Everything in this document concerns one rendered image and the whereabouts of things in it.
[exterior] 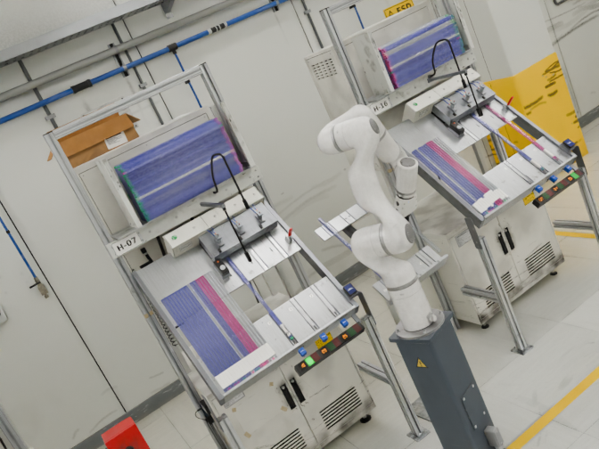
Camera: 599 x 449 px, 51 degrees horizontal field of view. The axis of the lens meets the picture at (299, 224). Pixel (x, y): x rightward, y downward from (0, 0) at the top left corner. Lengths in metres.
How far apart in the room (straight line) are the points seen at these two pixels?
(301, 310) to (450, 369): 0.68
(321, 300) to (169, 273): 0.67
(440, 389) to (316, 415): 0.85
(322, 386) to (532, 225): 1.52
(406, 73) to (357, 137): 1.28
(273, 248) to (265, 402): 0.70
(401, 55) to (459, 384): 1.73
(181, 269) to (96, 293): 1.57
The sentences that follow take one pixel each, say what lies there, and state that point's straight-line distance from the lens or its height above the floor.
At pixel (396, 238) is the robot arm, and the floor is 1.08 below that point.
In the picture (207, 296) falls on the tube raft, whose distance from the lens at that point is 2.73.
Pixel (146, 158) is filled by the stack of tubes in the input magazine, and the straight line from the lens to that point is 2.79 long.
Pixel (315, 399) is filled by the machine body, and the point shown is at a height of 0.30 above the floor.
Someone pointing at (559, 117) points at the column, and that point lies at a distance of 5.59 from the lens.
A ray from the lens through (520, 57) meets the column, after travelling 5.36.
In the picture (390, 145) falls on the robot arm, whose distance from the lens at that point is 2.43.
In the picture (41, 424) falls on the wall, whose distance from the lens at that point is 4.50.
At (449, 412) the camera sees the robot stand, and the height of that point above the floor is 0.37.
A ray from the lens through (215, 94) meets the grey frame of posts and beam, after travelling 2.96.
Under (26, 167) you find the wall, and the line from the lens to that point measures 4.24.
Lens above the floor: 1.80
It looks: 15 degrees down
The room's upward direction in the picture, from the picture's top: 25 degrees counter-clockwise
